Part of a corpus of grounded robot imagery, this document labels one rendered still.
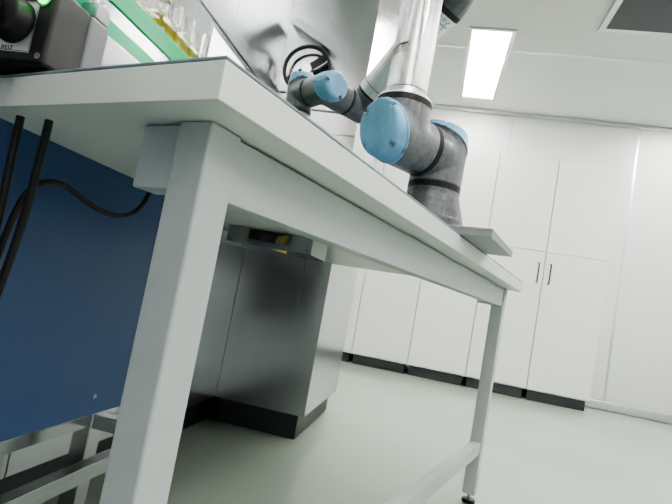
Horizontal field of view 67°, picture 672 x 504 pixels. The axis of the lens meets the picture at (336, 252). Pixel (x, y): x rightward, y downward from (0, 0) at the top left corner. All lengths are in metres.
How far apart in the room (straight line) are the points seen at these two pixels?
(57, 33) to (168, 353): 0.34
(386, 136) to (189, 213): 0.63
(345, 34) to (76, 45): 1.79
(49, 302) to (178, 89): 0.44
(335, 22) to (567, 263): 3.26
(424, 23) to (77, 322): 0.85
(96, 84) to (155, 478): 0.34
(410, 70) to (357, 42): 1.23
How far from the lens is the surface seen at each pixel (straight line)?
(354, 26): 2.35
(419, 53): 1.11
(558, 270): 4.89
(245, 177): 0.50
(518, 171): 4.98
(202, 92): 0.42
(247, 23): 1.99
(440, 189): 1.10
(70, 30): 0.63
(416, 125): 1.04
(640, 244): 5.60
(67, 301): 0.82
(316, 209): 0.61
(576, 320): 4.91
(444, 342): 4.75
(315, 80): 1.34
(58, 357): 0.84
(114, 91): 0.50
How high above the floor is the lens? 0.59
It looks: 5 degrees up
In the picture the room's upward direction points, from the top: 10 degrees clockwise
